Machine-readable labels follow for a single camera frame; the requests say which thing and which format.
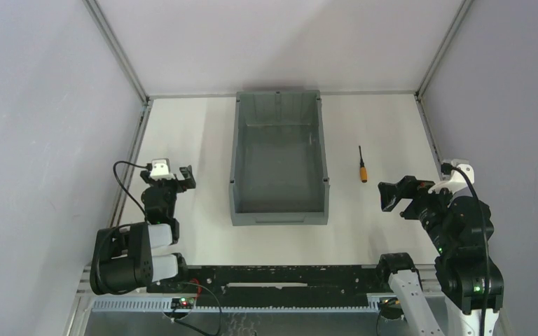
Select orange handled screwdriver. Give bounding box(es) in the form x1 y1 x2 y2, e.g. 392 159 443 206
358 146 368 183

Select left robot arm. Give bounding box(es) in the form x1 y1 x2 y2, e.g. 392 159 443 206
90 160 196 295

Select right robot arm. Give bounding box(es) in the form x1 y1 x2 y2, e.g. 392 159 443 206
378 170 504 335

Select grey plastic storage bin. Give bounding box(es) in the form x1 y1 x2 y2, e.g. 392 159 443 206
228 90 330 226

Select small circuit board with leds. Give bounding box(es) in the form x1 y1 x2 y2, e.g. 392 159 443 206
171 297 196 310

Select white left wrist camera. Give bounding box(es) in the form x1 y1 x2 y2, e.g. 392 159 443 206
147 158 176 181

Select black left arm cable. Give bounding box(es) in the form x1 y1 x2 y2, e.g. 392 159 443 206
112 160 154 219

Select aluminium frame front rail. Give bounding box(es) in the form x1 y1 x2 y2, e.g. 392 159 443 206
76 264 446 314

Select left aluminium frame profile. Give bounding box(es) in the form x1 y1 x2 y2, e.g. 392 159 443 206
82 0 153 228

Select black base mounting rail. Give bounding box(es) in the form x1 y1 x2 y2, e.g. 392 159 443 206
146 265 392 307

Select grey slotted cable duct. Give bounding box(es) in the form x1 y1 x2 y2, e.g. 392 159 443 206
91 297 380 313

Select black cable at front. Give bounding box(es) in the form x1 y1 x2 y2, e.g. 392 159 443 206
162 281 223 336

